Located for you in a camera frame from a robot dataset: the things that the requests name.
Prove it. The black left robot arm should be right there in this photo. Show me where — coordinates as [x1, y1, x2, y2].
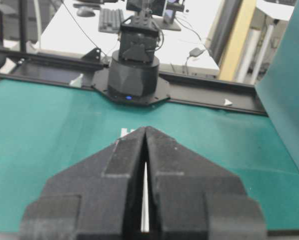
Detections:
[91, 0, 170, 106]

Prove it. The black aluminium frame rail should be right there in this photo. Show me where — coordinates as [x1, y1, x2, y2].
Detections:
[0, 46, 267, 116]

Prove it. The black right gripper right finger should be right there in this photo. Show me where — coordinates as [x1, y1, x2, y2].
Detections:
[145, 126, 267, 240]

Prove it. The black computer mouse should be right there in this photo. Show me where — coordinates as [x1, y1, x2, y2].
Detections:
[76, 6, 95, 18]

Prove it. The black monitor stand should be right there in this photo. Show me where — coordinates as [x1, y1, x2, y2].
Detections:
[161, 0, 185, 31]

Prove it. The green backdrop panel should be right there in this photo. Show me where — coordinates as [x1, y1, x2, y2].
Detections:
[255, 1, 299, 170]

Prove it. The black keyboard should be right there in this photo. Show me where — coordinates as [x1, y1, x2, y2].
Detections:
[98, 8, 124, 34]

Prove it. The green table cloth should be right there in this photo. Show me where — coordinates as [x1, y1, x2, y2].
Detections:
[0, 80, 299, 233]

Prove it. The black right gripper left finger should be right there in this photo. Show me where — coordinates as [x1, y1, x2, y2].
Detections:
[19, 127, 145, 240]

